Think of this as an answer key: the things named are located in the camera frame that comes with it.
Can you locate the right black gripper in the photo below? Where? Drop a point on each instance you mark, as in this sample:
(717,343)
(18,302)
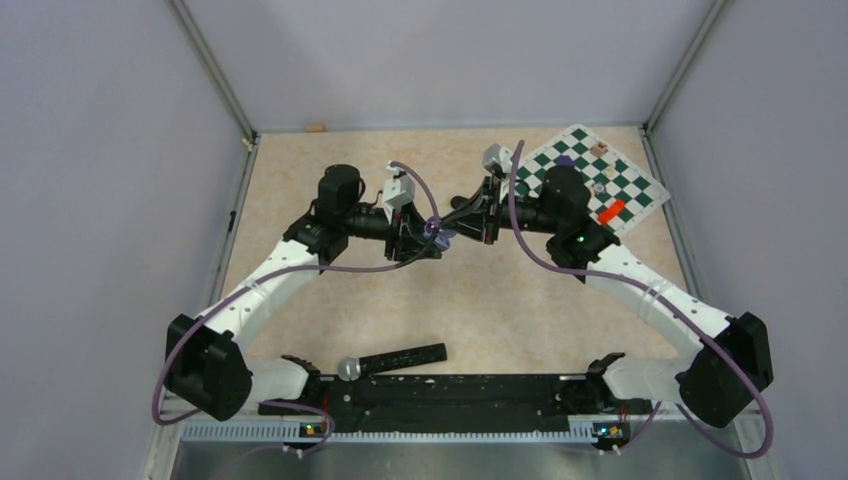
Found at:
(475,230)

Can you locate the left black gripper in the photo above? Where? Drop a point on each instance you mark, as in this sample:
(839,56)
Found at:
(406,244)

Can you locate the grey purple charging case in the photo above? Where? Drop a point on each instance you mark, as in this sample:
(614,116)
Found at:
(441,238)

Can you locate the black earbud charging case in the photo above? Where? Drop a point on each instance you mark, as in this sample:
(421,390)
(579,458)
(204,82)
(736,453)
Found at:
(458,201)

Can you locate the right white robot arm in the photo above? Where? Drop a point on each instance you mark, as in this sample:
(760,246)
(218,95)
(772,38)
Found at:
(723,360)

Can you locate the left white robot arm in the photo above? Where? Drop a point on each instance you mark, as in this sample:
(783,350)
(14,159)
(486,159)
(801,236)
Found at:
(204,369)

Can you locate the purple block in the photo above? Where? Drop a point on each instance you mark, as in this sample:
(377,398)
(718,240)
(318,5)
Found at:
(565,160)

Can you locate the red block lower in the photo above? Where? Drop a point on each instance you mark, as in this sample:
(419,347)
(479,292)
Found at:
(611,212)

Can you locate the small wooden cube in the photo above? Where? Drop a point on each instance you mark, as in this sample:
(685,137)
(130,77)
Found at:
(599,149)

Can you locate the green white chessboard mat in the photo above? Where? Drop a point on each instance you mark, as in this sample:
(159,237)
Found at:
(633,184)

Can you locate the cork stopper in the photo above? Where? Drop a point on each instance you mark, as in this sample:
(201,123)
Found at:
(315,128)

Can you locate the black microphone silver head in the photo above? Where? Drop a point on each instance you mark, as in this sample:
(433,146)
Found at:
(353,368)

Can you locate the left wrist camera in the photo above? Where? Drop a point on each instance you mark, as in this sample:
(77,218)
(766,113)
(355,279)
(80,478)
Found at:
(398,190)

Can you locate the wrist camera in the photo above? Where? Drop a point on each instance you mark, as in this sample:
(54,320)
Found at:
(398,190)
(497,159)

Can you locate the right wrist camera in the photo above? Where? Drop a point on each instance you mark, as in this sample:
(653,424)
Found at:
(497,159)

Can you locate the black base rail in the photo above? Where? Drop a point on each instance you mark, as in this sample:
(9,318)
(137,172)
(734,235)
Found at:
(453,404)

